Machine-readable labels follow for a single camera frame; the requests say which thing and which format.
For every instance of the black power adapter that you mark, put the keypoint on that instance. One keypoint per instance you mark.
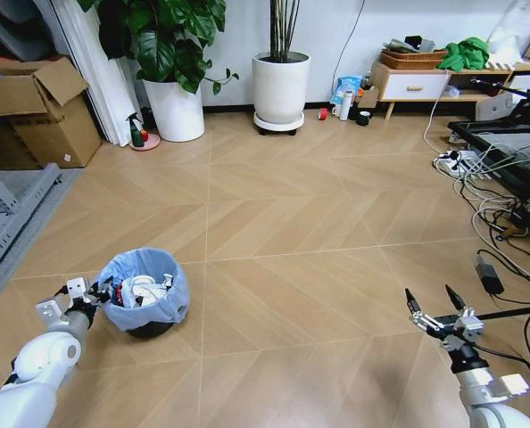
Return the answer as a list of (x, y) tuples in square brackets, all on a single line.
[(489, 274)]

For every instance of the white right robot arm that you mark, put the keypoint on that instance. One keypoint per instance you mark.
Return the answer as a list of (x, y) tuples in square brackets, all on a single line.
[(492, 401)]

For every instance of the white wheeled pot stand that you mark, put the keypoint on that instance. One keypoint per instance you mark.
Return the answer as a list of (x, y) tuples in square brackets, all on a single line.
[(278, 126)]

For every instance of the grey metal shelf frame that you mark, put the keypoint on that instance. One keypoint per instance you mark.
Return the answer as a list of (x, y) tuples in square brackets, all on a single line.
[(6, 214)]

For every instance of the large brown cardboard box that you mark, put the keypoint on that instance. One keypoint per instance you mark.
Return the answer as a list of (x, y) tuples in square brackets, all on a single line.
[(42, 120)]

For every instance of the green cloth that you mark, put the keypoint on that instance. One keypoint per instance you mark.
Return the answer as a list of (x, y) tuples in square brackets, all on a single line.
[(466, 55)]

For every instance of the wooden cabinet white drawer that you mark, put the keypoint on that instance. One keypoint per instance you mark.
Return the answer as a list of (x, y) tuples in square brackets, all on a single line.
[(412, 85)]

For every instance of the red tape roll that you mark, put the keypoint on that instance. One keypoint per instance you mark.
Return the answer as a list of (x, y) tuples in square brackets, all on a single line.
[(322, 114)]

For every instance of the white power strip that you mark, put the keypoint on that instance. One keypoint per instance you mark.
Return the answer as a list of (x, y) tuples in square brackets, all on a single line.
[(457, 161)]

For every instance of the pink round dish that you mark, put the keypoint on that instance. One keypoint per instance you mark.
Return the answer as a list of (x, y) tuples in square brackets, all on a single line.
[(151, 142)]

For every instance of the green broad-leaf plant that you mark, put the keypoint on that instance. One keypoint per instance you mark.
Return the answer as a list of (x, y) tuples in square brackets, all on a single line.
[(167, 40)]

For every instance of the black metal frame stand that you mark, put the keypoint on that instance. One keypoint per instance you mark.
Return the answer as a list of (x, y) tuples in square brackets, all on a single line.
[(515, 138)]

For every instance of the white cylindrical plant pot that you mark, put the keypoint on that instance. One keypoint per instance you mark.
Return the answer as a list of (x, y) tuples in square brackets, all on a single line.
[(281, 89)]

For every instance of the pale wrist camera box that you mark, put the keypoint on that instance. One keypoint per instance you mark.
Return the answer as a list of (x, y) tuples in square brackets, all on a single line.
[(78, 285), (469, 320)]

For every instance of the crumpled white paper trash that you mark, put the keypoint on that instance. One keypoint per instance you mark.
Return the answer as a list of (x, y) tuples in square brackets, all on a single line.
[(145, 290)]

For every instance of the green spray bottle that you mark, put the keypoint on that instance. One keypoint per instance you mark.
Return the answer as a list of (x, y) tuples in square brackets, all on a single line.
[(135, 131)]

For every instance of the clear white plastic bag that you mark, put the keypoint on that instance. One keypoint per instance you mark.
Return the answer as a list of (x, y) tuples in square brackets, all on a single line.
[(515, 27)]

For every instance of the dark bamboo stalks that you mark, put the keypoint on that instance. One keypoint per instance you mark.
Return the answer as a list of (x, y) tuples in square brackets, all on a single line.
[(284, 31)]

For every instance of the small open cardboard box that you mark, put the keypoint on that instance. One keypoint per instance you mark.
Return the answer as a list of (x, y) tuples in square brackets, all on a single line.
[(368, 98)]

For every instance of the small white paper cup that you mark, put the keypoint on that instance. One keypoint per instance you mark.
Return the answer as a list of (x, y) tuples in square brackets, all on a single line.
[(168, 279)]

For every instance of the red trash piece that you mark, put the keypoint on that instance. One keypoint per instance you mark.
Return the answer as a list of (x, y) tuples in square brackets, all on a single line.
[(118, 294)]

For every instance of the white leaning panels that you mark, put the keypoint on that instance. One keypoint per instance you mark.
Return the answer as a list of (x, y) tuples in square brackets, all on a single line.
[(100, 80)]

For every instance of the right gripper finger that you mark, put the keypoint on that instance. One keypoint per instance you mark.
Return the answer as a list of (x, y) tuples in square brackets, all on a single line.
[(413, 303), (455, 298)]

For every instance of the black round trash bin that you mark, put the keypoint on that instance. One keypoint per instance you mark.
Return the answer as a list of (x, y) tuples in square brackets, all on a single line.
[(149, 331)]

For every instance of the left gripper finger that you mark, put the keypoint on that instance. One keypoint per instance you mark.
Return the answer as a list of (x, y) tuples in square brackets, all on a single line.
[(103, 285), (105, 300)]

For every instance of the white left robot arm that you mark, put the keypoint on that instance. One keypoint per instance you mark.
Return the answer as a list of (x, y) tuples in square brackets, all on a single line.
[(42, 359)]

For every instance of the blue bin liner bag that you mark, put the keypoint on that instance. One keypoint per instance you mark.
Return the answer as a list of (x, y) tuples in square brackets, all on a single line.
[(158, 312)]

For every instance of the thin black rod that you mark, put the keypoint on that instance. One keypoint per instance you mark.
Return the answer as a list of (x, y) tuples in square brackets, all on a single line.
[(515, 311)]

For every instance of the black green cup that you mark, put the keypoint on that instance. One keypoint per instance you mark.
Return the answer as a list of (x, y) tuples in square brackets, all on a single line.
[(363, 118)]

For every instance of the small white mug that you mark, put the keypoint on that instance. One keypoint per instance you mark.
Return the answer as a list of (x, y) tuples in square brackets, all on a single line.
[(336, 111)]

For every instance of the blue white plastic pack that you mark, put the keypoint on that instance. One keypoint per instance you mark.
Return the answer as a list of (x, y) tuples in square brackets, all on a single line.
[(348, 84)]

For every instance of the flat cardboard package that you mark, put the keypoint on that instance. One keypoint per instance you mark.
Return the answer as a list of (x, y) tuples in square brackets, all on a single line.
[(494, 106)]

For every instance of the brown wicker basket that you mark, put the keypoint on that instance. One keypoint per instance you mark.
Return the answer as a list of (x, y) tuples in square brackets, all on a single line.
[(410, 59)]

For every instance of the white tapered plant pot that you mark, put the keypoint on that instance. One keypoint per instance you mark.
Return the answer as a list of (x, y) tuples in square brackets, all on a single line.
[(176, 111)]

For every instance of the white thermos bottle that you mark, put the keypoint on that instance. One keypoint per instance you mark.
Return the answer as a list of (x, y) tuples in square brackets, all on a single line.
[(345, 107)]

